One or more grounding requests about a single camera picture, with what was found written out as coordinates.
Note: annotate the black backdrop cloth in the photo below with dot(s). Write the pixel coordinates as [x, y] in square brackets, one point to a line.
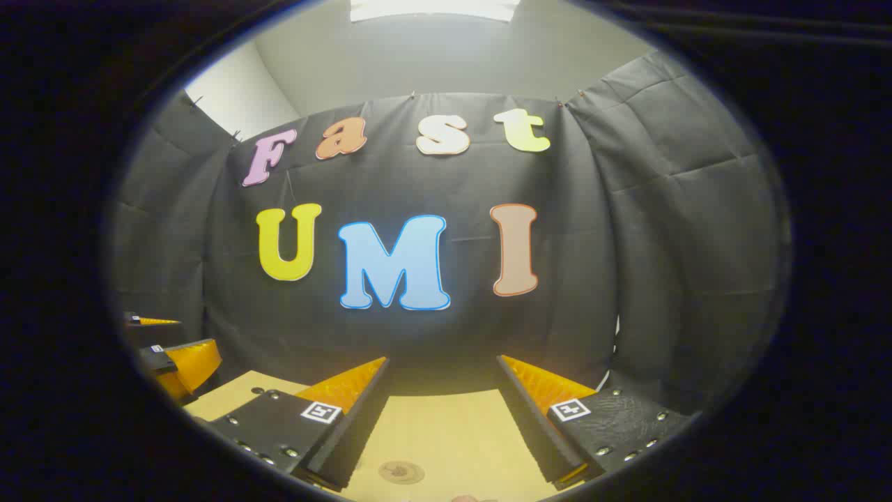
[432, 174]

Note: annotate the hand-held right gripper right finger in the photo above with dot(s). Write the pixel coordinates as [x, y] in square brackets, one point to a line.
[536, 432]

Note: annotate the round cork coaster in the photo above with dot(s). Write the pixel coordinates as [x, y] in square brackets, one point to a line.
[401, 472]

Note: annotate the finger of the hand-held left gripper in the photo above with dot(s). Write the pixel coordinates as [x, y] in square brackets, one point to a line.
[157, 335]
[188, 366]

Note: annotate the wooden desktop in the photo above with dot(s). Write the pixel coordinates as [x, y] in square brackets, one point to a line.
[439, 439]

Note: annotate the ceiling light panel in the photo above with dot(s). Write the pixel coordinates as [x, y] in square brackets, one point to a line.
[432, 8]

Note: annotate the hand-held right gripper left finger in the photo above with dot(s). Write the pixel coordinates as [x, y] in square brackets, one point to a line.
[348, 432]

